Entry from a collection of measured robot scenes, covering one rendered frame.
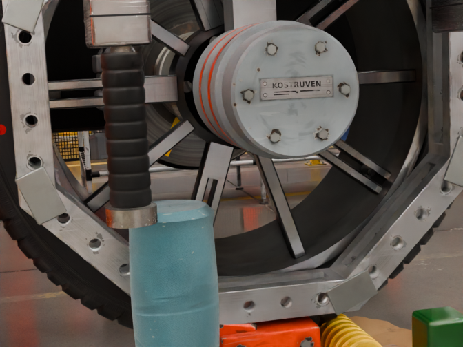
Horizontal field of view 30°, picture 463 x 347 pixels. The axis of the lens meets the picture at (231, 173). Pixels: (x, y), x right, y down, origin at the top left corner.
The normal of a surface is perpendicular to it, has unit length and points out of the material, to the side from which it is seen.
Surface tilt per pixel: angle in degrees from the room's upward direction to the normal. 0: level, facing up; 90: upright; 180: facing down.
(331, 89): 90
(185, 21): 90
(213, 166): 90
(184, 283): 88
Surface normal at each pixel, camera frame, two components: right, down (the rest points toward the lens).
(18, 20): 0.22, 0.13
